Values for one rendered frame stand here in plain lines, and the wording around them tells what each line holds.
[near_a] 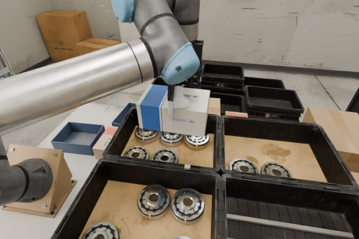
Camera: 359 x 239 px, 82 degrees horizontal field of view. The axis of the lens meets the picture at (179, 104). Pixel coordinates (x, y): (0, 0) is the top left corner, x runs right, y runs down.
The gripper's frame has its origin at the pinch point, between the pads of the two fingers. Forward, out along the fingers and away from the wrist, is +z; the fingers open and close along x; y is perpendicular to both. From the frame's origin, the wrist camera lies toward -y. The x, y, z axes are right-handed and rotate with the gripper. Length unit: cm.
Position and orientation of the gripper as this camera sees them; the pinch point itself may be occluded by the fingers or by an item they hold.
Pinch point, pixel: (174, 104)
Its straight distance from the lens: 63.1
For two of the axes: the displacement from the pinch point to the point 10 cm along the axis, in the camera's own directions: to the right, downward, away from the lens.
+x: 2.0, -5.6, 8.0
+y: 9.8, 1.2, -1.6
